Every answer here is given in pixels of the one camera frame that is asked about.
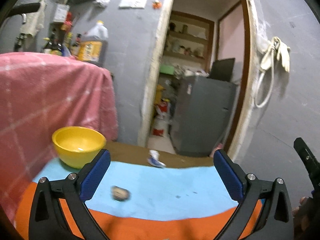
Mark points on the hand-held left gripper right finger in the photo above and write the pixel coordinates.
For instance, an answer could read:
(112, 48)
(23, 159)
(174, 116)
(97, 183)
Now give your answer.
(228, 175)

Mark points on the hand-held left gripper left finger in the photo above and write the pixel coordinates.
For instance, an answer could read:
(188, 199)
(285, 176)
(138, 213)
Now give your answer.
(96, 175)

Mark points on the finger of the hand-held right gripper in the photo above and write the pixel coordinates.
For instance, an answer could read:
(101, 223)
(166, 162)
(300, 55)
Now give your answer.
(308, 160)

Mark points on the brown paper lump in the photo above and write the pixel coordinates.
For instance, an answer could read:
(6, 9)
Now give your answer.
(120, 193)

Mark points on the yellow plastic bowl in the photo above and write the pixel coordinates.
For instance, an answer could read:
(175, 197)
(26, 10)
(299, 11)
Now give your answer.
(67, 150)

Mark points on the person's right hand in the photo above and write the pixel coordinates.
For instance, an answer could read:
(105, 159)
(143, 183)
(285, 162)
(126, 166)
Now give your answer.
(306, 217)

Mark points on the blue orange striped blanket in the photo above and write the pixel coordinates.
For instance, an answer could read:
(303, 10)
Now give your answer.
(155, 187)

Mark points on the blue white small wrapper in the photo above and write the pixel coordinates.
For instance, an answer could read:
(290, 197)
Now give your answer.
(156, 158)

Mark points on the grey refrigerator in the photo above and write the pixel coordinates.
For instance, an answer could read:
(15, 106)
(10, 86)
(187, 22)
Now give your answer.
(200, 115)

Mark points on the red white sack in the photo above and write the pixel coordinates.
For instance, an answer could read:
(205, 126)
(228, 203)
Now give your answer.
(161, 120)

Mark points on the pink checked cloth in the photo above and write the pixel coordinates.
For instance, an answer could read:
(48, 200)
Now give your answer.
(50, 100)

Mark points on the black box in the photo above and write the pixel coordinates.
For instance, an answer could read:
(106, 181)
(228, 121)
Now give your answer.
(222, 70)

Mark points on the large cooking oil bottle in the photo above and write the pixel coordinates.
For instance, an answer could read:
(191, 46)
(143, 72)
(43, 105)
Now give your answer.
(93, 47)

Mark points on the dark sauce bottle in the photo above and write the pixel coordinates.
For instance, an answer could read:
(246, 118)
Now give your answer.
(75, 46)
(52, 45)

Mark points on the hanging beige cloth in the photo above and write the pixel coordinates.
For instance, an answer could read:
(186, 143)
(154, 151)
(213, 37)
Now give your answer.
(35, 22)

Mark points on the door frame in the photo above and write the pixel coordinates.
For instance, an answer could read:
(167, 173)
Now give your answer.
(152, 80)

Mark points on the wooden wall shelf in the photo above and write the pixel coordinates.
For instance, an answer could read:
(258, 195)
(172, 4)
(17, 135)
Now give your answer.
(187, 37)

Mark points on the grey wall box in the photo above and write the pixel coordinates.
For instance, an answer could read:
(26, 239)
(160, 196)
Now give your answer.
(61, 13)

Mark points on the white switch plate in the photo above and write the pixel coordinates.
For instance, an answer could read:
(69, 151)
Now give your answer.
(132, 3)

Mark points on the small orange wall ornament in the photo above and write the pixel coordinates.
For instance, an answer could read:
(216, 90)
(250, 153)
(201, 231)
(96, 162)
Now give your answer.
(156, 4)

